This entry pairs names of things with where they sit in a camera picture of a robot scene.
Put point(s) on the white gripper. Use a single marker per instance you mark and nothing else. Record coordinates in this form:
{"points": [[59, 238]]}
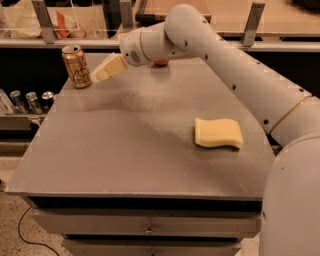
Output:
{"points": [[130, 48]]}

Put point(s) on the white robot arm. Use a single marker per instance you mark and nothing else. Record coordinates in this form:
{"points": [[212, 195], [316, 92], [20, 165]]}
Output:
{"points": [[287, 112]]}

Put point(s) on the orange soda can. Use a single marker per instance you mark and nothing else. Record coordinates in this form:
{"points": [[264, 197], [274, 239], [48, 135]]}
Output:
{"points": [[76, 66]]}

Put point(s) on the green silver can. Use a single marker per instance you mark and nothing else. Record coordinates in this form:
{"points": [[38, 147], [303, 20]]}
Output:
{"points": [[33, 102]]}

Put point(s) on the blue silver can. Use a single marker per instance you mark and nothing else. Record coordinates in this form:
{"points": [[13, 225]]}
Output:
{"points": [[16, 96]]}

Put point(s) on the red apple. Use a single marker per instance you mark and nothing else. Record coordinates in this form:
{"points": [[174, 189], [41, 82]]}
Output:
{"points": [[161, 62]]}

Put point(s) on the dark framed wooden board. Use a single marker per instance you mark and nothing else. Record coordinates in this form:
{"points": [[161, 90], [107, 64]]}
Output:
{"points": [[155, 11]]}

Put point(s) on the white orange plastic bag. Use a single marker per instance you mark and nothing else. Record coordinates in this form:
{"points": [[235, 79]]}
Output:
{"points": [[32, 19]]}

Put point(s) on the grey drawer cabinet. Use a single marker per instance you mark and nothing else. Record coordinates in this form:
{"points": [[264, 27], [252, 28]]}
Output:
{"points": [[129, 143]]}

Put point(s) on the yellow sponge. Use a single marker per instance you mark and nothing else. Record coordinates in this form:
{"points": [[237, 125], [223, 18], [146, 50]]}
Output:
{"points": [[217, 133]]}

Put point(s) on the upper grey drawer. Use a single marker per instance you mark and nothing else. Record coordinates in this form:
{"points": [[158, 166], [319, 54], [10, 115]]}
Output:
{"points": [[67, 221]]}

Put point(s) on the grey drawer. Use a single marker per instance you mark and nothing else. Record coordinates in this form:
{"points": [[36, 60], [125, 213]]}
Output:
{"points": [[126, 247], [67, 221]]}

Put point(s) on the lower grey drawer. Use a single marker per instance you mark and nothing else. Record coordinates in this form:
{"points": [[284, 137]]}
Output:
{"points": [[126, 247]]}

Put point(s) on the middle metal bracket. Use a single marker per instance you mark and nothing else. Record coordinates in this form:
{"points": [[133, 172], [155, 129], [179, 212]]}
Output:
{"points": [[126, 11]]}

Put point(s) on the metal bracket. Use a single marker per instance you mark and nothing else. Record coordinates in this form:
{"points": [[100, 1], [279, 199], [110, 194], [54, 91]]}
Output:
{"points": [[44, 20], [126, 11], [253, 21]]}

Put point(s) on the left metal bracket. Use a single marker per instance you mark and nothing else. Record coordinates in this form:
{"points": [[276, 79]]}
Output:
{"points": [[44, 20]]}

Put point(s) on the right metal bracket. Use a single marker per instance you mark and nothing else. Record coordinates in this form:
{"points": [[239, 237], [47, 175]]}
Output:
{"points": [[253, 21]]}

